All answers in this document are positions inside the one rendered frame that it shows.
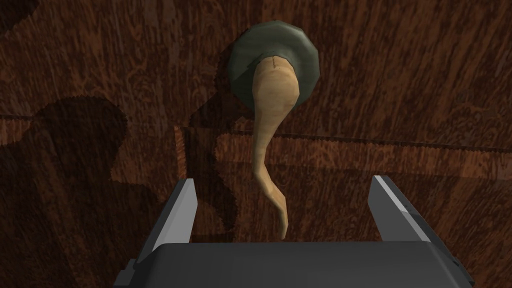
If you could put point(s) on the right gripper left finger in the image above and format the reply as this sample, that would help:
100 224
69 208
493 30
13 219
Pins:
179 216

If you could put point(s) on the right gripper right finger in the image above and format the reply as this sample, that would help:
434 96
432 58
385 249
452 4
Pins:
394 214

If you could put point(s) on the brown wooden door leaf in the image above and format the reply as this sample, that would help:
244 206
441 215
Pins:
400 80

